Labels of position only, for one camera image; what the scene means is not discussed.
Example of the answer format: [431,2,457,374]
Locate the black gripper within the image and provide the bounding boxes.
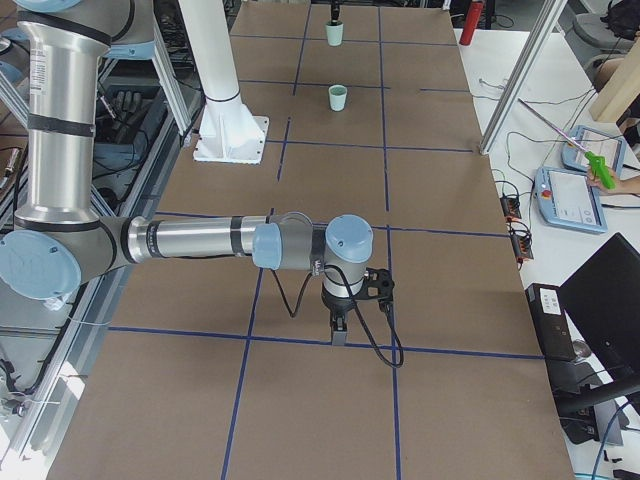
[321,288,357,346]
[330,0,340,25]

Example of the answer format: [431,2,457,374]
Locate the mint green plastic cup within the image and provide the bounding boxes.
[325,21,344,47]

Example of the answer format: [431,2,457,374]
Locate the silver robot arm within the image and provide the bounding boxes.
[1,1,373,345]

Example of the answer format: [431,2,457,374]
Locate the person's hand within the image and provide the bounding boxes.
[587,175,640,196]

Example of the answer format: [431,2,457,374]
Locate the blue tape strip lengthwise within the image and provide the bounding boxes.
[376,7,404,479]

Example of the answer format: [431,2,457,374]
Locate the blue tape strip crosswise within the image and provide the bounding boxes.
[107,326,544,361]

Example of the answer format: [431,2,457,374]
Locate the brown paper table cover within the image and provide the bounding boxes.
[49,2,573,479]

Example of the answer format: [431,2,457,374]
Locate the red bottle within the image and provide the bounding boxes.
[459,0,485,46]

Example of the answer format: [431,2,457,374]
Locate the near orange black adapter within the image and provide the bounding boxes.
[507,220,534,265]

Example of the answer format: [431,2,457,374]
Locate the orange black adapter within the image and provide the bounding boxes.
[507,220,534,265]
[500,194,522,222]

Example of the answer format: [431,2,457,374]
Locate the far orange black adapter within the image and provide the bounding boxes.
[500,194,522,222]

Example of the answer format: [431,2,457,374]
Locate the black computer box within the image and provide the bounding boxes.
[525,283,576,362]

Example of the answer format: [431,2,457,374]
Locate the near blue teach pendant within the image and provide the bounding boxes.
[534,167,608,234]

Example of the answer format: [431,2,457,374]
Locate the blue teach pendant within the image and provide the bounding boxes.
[534,167,608,234]
[561,125,625,175]

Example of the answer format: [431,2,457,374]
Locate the black monitor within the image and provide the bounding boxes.
[560,233,639,379]

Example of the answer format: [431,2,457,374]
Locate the far blue teach pendant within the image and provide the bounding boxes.
[561,125,625,175]

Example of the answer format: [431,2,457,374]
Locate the wooden beam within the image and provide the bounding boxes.
[589,48,639,123]

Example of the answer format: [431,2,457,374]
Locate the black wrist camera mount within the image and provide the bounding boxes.
[361,268,395,309]

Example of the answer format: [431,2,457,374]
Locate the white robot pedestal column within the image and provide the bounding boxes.
[179,0,269,165]

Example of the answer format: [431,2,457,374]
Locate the aluminium frame post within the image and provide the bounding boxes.
[479,0,567,155]

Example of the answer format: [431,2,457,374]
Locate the green handled grabber tool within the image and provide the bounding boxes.
[518,99,616,190]

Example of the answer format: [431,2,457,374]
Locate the aluminium side frame rail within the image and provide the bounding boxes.
[1,275,120,479]

